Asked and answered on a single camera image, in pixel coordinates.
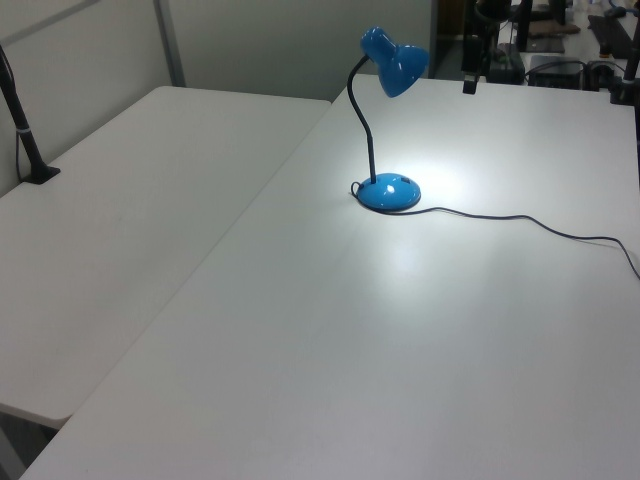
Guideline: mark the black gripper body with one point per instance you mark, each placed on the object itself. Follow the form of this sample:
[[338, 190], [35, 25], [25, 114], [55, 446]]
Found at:
[[472, 55]]

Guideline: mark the black flat board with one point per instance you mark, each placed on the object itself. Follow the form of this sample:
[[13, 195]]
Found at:
[[612, 32]]

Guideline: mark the black box with green light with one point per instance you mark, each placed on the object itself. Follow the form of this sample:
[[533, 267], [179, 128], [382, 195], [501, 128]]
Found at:
[[507, 65]]

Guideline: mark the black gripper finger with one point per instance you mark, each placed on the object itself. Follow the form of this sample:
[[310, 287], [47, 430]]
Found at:
[[470, 85]]

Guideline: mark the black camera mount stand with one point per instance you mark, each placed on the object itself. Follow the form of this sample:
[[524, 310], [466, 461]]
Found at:
[[620, 90]]

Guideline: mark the blue gooseneck desk lamp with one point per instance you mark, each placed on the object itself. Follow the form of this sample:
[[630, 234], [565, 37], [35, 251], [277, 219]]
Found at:
[[390, 196]]

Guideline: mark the black background pole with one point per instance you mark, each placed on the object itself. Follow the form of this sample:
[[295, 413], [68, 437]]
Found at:
[[523, 25]]

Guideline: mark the black clamped camera pole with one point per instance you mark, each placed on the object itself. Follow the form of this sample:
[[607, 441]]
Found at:
[[25, 140]]

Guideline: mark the grey metal partition post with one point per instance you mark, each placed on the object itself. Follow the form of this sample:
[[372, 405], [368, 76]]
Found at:
[[170, 45]]

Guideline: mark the dark equipment box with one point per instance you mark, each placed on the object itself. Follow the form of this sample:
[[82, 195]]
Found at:
[[555, 72]]

